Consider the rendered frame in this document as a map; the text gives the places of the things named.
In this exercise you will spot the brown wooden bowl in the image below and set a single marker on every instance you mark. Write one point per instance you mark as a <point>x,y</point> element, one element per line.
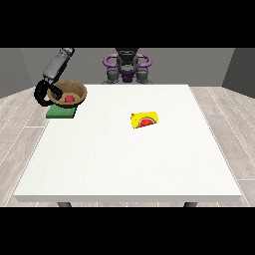
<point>73,89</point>

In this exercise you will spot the green square pad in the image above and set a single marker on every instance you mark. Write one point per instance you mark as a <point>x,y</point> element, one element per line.
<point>59,113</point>

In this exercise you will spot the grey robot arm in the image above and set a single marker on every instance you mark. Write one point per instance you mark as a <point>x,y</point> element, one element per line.
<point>55,66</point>

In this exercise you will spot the grey robot trunk purple rings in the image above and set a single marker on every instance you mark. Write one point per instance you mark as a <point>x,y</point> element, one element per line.
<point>127,68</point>

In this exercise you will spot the dark table leg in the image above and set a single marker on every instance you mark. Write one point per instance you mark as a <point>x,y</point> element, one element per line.
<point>64,204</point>
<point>190,204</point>

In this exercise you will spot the yellow cup with melon print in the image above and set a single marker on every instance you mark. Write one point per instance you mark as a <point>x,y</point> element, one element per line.
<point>144,120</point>

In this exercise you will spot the small red ball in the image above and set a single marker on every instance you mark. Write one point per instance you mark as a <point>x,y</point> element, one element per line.
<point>69,98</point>

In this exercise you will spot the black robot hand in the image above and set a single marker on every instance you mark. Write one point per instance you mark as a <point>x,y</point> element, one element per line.
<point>41,92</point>

